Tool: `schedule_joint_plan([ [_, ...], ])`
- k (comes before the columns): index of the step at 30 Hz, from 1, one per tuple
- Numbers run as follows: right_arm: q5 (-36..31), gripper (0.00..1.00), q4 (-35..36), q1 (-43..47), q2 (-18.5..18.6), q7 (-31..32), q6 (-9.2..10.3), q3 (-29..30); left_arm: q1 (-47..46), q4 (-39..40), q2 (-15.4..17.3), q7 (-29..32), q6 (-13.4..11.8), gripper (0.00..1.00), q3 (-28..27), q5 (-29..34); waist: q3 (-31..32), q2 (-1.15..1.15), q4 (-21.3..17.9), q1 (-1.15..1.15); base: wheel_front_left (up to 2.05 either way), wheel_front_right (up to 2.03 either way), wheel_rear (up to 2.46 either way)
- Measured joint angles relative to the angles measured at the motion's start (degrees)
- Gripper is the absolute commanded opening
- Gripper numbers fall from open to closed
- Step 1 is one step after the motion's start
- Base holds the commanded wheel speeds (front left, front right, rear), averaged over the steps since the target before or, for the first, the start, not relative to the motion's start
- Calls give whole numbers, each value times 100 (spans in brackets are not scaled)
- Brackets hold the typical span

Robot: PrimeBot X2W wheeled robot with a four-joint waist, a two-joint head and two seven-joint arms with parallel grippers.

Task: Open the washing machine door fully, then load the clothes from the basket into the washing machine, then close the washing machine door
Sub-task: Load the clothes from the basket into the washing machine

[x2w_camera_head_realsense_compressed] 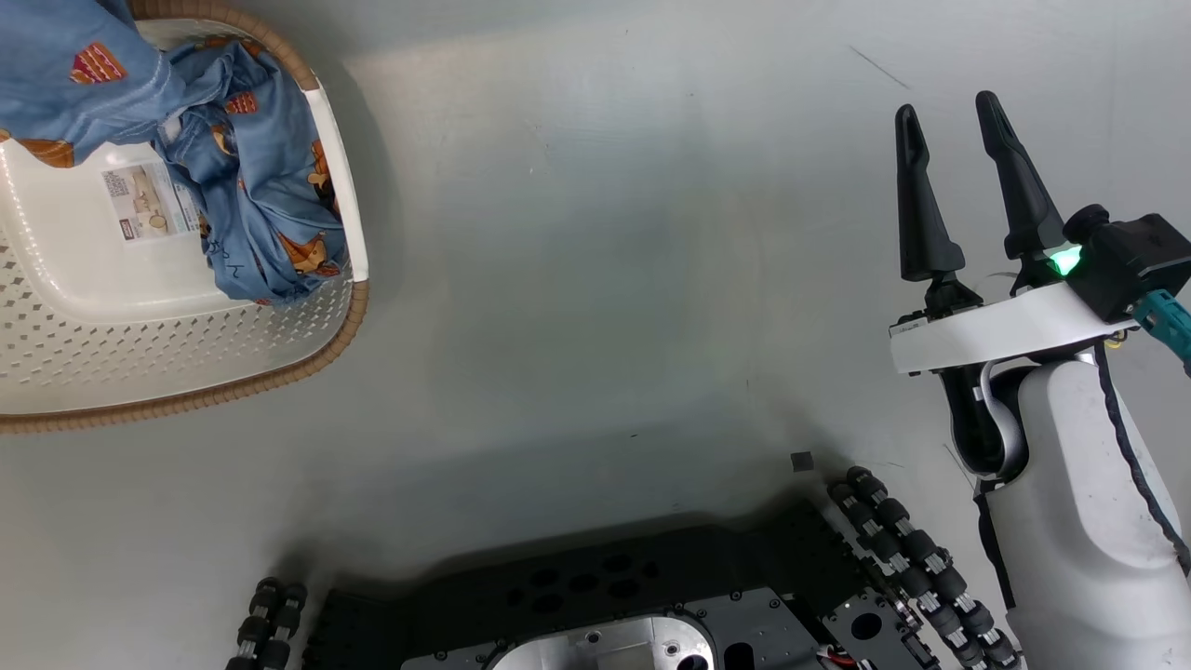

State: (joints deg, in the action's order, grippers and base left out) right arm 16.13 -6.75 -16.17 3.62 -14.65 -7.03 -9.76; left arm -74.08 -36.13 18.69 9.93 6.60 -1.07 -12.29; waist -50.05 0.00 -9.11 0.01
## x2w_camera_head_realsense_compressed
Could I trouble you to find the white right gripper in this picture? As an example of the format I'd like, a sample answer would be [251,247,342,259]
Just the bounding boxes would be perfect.
[889,90,1141,480]

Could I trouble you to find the blue bear print garment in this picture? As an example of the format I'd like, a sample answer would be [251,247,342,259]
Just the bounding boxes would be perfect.
[154,37,353,306]

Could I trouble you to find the black roller omni wheel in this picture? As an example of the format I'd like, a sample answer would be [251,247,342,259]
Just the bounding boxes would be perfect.
[828,465,1020,670]
[226,577,308,670]

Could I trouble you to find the printed basket label sticker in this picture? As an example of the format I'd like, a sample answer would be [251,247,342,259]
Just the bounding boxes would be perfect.
[100,160,204,245]

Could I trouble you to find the cream perforated laundry basket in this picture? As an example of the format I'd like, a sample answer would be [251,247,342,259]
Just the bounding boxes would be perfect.
[0,0,370,436]

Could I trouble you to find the teal right cable connector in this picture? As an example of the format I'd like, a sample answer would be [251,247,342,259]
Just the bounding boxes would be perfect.
[1133,288,1191,366]

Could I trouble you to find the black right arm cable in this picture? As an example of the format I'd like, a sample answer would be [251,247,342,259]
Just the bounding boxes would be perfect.
[1093,340,1191,578]

